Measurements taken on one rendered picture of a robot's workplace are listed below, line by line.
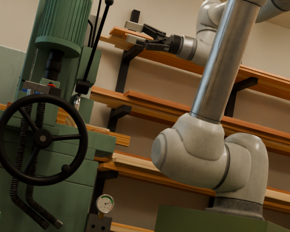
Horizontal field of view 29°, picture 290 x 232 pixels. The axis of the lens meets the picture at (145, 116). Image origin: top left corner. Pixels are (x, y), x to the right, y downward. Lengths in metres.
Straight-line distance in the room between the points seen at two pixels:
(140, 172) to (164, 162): 2.47
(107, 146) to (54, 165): 0.20
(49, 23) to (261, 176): 0.96
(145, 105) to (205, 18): 2.06
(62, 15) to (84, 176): 0.61
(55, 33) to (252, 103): 3.26
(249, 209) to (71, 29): 0.93
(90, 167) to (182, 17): 3.23
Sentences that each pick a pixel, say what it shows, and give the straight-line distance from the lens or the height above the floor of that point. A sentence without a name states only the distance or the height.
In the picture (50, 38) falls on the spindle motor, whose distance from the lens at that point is 2.14.
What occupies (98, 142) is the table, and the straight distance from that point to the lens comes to 2.00.
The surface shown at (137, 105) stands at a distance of 4.29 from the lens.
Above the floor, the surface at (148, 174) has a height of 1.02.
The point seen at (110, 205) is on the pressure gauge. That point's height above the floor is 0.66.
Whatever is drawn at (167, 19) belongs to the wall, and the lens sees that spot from 5.01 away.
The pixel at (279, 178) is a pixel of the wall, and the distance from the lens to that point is 5.23.
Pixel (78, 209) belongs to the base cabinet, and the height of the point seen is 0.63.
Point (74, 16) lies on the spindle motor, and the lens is 2.18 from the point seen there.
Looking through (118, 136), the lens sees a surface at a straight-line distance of 2.18.
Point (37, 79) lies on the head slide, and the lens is 2.27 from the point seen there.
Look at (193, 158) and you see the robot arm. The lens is 1.70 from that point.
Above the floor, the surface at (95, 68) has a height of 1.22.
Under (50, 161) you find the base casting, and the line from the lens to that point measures 1.97.
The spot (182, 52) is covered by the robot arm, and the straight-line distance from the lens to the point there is 2.19.
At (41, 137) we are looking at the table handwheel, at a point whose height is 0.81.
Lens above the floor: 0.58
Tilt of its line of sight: 12 degrees up
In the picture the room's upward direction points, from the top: 11 degrees clockwise
